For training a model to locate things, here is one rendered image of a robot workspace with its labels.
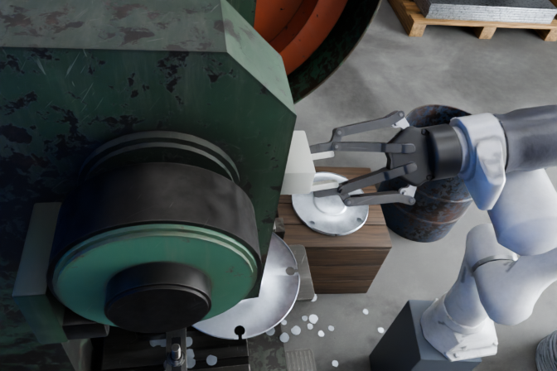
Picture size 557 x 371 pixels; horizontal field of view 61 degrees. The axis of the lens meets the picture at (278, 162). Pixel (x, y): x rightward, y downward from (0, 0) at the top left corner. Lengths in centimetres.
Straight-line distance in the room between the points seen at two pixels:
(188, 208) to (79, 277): 11
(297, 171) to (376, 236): 125
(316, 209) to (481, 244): 69
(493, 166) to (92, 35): 48
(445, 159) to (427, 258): 160
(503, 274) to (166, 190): 95
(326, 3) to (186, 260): 71
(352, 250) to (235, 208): 133
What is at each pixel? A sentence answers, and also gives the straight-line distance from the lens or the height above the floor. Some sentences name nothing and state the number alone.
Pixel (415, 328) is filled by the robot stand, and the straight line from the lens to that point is 152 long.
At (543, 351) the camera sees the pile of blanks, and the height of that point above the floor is 6.
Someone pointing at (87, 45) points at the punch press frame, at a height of 150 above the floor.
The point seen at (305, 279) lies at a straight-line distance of 110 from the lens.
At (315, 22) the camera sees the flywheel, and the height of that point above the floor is 122.
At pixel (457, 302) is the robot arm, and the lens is 135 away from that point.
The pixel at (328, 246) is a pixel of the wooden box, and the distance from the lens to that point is 169.
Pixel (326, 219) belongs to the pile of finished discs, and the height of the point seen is 36.
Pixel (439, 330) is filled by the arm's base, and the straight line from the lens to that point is 146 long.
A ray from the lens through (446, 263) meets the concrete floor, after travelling 226.
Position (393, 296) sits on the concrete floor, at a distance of 208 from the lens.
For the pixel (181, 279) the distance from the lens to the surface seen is 41.
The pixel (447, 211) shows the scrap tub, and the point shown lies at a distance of 210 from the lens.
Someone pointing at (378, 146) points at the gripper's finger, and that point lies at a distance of 66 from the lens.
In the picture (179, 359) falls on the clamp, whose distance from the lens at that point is 102.
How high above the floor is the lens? 173
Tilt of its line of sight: 47 degrees down
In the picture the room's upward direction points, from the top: 11 degrees clockwise
